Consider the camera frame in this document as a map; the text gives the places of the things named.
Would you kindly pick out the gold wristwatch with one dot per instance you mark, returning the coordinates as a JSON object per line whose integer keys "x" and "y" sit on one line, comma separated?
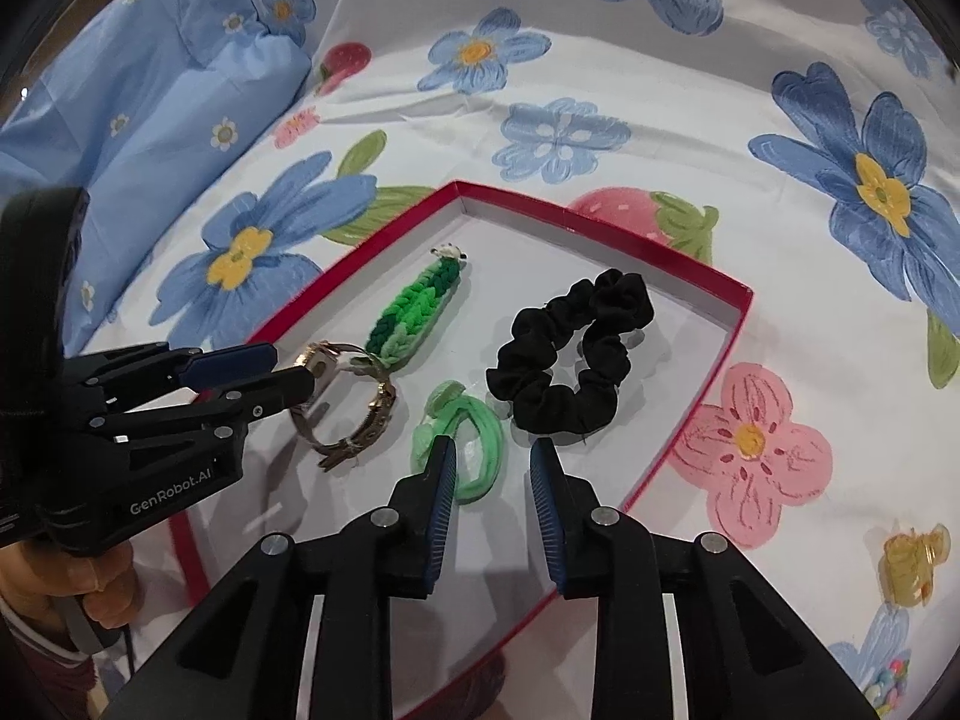
{"x": 382, "y": 405}

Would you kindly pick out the green braided hair clip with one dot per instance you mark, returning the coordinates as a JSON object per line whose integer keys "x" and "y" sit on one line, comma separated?
{"x": 412, "y": 307}

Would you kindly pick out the red shallow box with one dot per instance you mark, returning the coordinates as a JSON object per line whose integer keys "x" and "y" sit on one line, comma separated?
{"x": 525, "y": 300}

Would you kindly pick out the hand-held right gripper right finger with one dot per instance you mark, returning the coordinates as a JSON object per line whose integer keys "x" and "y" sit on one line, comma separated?
{"x": 546, "y": 517}

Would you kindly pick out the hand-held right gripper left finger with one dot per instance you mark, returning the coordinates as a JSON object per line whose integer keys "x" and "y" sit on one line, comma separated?
{"x": 442, "y": 510}

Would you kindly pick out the blue flowered pillow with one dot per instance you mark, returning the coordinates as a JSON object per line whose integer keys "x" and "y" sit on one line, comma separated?
{"x": 150, "y": 90}

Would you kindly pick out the black scrunchie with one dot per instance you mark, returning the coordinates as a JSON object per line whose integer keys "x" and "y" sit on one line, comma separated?
{"x": 540, "y": 390}

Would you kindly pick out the person's left forearm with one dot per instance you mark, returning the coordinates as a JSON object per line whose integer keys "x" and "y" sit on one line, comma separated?
{"x": 45, "y": 667}

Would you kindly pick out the yellow hair claw clip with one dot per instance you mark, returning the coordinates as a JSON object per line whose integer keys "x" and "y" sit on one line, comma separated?
{"x": 911, "y": 562}

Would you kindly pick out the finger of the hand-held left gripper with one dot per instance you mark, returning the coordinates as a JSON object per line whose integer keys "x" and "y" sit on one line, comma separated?
{"x": 225, "y": 366}
{"x": 277, "y": 388}

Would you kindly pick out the person's left hand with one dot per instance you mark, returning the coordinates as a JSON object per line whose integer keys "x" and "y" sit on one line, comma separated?
{"x": 101, "y": 589}

